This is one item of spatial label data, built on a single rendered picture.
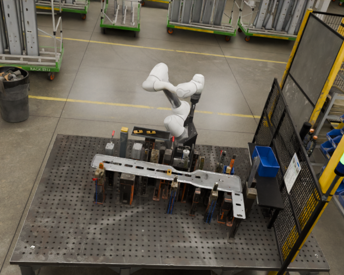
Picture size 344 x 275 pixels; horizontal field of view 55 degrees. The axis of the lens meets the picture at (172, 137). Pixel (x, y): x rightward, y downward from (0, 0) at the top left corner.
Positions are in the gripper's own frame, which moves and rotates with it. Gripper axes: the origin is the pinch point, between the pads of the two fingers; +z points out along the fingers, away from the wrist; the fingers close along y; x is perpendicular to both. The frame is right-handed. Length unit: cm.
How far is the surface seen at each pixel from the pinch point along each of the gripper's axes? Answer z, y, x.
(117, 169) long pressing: 46, 32, -58
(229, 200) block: 48, 46, 44
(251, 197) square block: 45, 42, 63
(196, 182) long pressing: 46, 33, 14
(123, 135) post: 36, -5, -60
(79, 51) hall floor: 145, -436, -241
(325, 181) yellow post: -13, 77, 94
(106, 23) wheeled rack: 117, -569, -215
